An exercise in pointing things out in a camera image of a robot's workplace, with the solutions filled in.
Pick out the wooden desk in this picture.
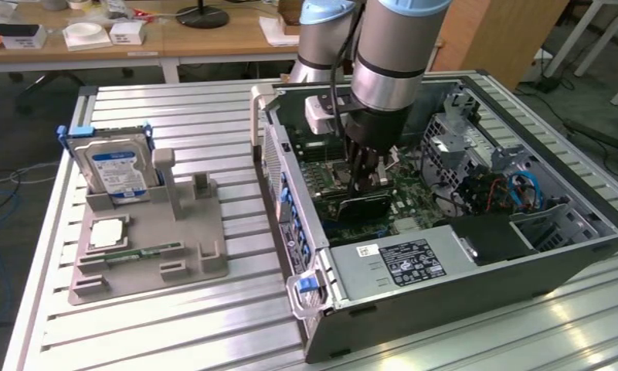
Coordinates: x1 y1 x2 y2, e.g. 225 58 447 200
0 0 301 74

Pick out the silver CPU chip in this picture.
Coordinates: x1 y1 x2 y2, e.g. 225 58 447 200
90 219 131 249

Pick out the small white labelled box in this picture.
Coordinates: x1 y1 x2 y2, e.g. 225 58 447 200
108 20 148 46

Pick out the silver hard disk blue label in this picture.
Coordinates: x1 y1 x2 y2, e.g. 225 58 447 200
64 132 152 203

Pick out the red wire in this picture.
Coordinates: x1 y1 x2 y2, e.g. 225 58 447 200
484 180 507 212

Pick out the CPU socket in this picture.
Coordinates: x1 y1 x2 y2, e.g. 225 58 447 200
327 161 352 189

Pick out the green GPU card black shroud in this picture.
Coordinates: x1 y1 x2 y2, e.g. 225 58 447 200
323 187 397 224

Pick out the black installed RAM stick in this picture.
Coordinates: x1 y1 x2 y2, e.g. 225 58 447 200
316 188 352 203

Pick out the silver socket cover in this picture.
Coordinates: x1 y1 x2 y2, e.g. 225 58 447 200
371 148 403 187

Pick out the silver perforated drive cage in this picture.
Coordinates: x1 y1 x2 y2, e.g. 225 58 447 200
421 91 497 172

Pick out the blue disk caddy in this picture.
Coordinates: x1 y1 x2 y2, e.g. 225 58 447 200
56 120 159 194

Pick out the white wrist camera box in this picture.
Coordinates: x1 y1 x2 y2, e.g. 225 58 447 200
304 95 344 135

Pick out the wooden cabinet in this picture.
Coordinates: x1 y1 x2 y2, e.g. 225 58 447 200
432 0 572 90

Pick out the grey power supply unit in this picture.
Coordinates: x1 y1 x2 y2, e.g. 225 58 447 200
321 226 480 303

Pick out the green motherboard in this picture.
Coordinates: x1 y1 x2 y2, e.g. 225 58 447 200
288 127 451 249

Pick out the white round holder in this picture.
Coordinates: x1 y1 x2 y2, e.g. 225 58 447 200
63 22 115 53

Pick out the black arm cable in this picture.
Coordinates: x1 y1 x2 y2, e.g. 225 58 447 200
328 6 367 125

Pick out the white paper stack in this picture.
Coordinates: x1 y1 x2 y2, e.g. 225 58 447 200
257 15 303 48

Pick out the open black PC case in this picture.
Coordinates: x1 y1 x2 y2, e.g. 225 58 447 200
249 69 618 364

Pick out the blue wire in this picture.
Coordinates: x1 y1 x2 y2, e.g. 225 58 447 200
508 169 548 213

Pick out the grey parts rack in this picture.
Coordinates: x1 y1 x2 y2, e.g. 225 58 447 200
67 148 232 307

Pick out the silver disk bay bracket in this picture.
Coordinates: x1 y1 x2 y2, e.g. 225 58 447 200
508 202 600 253

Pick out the black lamp base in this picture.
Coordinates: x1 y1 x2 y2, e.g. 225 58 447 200
176 0 231 29

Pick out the green RAM stick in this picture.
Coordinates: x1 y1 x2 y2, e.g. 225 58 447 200
103 242 184 264

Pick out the brown cardboard box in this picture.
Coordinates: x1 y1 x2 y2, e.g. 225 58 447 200
277 0 307 26

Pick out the silver chipset heat sink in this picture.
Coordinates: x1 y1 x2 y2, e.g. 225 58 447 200
393 219 428 233

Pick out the white box black lid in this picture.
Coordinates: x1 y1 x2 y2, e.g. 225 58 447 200
0 23 48 51

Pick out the black plastic shroud box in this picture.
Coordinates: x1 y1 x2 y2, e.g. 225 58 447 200
447 214 539 268

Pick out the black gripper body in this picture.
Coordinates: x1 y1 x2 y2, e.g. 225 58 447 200
344 106 415 151

